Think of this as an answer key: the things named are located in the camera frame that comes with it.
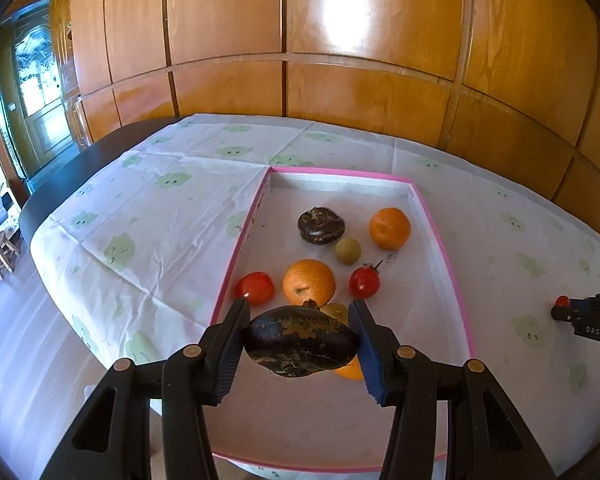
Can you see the long-stemmed orange mandarin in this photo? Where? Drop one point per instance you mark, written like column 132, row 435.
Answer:
column 390, row 228

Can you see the dark table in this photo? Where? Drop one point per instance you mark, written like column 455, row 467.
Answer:
column 80, row 160

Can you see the orange kumquat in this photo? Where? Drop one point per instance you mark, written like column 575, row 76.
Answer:
column 351, row 372

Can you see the dark brown water chestnut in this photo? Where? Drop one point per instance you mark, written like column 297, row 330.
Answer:
column 300, row 342
column 321, row 226

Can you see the glass door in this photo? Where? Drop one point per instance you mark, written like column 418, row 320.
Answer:
column 35, row 70

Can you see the small wooden stool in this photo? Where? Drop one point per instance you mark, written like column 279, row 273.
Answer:
column 2, row 252

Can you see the red cherry tomato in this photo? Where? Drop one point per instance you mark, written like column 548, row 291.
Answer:
column 254, row 288
column 561, row 302
column 364, row 282

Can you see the white low cabinet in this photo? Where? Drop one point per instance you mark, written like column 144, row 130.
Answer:
column 7, row 205

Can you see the white green-printed tablecloth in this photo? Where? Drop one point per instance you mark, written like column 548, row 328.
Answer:
column 155, row 220

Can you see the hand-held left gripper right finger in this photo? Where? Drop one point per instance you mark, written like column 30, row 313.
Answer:
column 372, row 365

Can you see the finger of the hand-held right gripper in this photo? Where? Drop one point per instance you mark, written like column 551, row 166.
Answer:
column 580, row 309

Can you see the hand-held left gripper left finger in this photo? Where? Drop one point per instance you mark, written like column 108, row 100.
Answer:
column 230, row 360

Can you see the wooden wardrobe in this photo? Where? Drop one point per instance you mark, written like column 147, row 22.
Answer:
column 380, row 60

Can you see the tan longan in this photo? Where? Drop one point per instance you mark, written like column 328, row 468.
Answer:
column 337, row 311
column 348, row 251

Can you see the shallow pink box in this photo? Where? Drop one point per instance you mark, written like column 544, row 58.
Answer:
column 405, row 320

